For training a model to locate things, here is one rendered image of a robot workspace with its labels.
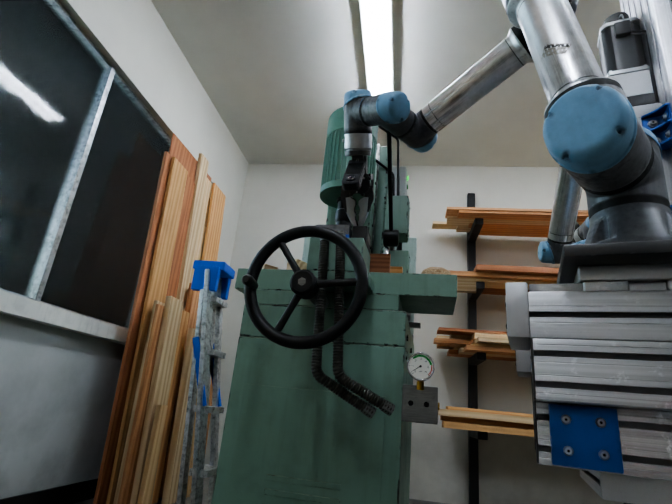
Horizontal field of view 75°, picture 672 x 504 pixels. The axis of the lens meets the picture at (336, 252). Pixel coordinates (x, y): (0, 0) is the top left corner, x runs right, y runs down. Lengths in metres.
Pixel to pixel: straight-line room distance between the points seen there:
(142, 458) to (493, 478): 2.33
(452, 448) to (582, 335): 2.88
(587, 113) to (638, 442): 0.47
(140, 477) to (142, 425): 0.23
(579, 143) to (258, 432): 0.92
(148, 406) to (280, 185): 2.42
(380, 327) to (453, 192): 3.00
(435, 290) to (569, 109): 0.56
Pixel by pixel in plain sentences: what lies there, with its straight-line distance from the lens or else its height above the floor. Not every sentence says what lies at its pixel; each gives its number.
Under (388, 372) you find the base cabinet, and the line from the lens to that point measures 1.11.
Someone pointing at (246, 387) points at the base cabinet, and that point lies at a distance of 1.19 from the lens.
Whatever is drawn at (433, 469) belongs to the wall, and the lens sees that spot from 3.58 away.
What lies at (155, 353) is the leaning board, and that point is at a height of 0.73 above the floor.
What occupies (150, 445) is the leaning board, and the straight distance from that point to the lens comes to 2.48.
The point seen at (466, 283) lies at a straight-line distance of 1.31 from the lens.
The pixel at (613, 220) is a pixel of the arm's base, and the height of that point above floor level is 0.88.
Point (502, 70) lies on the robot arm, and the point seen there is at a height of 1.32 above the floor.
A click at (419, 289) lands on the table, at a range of 1.14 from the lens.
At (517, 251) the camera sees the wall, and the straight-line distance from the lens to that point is 3.90.
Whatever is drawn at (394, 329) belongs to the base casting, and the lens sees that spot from 1.12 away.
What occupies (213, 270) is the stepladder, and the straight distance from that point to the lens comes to 2.14.
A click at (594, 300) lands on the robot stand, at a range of 0.77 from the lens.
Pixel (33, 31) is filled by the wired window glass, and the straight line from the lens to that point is 2.47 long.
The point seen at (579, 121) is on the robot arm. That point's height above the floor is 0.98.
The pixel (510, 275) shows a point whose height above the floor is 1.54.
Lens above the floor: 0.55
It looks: 19 degrees up
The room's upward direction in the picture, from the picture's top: 6 degrees clockwise
